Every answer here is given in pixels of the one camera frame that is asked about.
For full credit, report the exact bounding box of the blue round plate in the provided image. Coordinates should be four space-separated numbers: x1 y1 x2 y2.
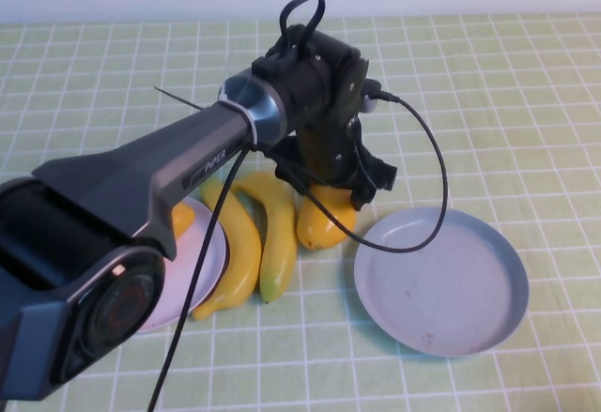
352 206 530 358

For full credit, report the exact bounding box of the black zip tie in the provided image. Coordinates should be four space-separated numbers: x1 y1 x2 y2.
153 85 203 112

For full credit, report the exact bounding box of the green white checked tablecloth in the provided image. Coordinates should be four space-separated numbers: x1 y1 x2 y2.
0 13 601 412

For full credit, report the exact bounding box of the white zip tie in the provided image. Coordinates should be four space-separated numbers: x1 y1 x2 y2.
218 78 259 145

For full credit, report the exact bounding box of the black looped wrist cable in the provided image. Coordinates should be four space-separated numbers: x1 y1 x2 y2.
280 0 325 52

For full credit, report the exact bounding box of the orange yellow mango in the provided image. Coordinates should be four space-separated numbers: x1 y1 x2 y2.
171 200 196 240

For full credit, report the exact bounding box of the black camera cable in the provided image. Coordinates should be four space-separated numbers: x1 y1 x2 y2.
147 90 450 412

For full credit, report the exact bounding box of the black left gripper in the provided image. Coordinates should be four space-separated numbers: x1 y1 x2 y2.
274 115 398 211

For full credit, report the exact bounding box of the long curved yellow banana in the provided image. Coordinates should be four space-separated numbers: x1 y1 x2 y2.
192 176 263 323

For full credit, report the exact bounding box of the pink round plate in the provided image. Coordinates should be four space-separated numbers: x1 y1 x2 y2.
133 194 230 334

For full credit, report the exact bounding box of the yellow banana green blossom end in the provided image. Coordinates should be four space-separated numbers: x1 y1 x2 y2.
233 171 300 304

